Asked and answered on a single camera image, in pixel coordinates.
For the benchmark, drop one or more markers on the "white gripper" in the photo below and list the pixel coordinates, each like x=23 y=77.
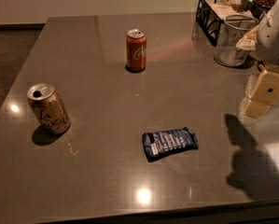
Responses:
x=273 y=42

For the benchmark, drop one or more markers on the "red coke can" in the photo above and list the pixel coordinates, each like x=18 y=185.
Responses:
x=136 y=50

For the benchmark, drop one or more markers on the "orange La Croix can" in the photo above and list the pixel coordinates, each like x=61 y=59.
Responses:
x=48 y=107

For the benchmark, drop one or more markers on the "clear glass jar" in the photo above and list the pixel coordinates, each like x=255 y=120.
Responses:
x=234 y=28

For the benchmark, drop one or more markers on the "blue snack bar wrapper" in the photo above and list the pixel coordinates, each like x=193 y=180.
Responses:
x=159 y=145

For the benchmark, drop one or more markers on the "black wire basket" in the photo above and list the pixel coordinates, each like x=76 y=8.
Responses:
x=210 y=15

